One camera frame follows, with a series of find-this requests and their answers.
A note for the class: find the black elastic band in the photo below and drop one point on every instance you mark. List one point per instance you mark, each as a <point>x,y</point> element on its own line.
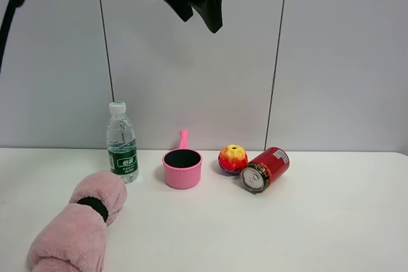
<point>97,205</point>

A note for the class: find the clear water bottle green label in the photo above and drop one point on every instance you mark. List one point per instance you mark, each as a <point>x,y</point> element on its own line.
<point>121,144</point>

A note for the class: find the rolled pink fluffy towel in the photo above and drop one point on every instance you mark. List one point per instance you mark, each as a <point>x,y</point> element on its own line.
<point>75,240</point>

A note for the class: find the pink toy saucepan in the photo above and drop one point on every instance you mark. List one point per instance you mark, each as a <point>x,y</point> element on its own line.
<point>182,166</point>

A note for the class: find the red drink can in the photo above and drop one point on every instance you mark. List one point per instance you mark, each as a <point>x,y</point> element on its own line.
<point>264,169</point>

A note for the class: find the rainbow textured ball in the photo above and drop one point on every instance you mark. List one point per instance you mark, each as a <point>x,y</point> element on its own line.
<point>232,159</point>

